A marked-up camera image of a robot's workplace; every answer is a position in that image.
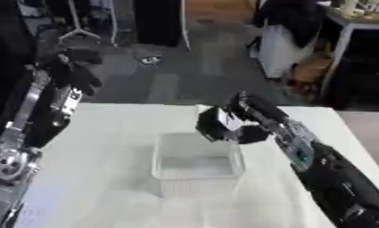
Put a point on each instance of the chair with black cloth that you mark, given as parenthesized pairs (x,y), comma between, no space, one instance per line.
(288,38)

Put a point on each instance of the white desk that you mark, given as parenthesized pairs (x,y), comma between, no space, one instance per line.
(348,35)

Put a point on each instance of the white block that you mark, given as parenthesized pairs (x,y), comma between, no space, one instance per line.
(227,120)

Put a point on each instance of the white tripod stand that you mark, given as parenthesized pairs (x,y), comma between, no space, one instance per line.
(80,28)

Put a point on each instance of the white open box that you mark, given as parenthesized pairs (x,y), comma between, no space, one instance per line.
(197,169)

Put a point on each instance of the black cabinet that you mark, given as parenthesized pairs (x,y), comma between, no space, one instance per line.
(157,20)

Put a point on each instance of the white pole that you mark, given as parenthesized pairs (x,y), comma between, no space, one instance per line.
(185,26)

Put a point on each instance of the small dark floor object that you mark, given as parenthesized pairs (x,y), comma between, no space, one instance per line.
(150,60)

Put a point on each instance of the pale cup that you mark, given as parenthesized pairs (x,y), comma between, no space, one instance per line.
(349,7)

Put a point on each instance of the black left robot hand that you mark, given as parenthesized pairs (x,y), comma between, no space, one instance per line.
(80,72)

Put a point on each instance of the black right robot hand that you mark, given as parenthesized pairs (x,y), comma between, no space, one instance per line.
(260,111)

